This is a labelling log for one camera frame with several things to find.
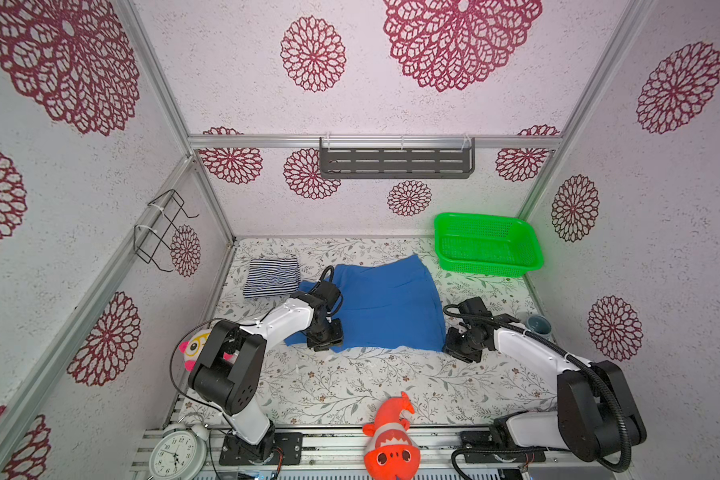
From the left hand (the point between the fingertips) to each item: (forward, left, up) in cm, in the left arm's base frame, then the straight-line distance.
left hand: (336, 349), depth 88 cm
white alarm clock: (-26, +36, +2) cm, 45 cm away
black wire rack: (+15, +45, +32) cm, 57 cm away
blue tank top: (+20, -17, -7) cm, 27 cm away
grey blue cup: (+6, -61, +3) cm, 61 cm away
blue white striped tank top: (+28, +25, 0) cm, 37 cm away
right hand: (0, -32, 0) cm, 32 cm away
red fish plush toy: (-28, -14, +6) cm, 32 cm away
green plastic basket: (+44, -57, -2) cm, 72 cm away
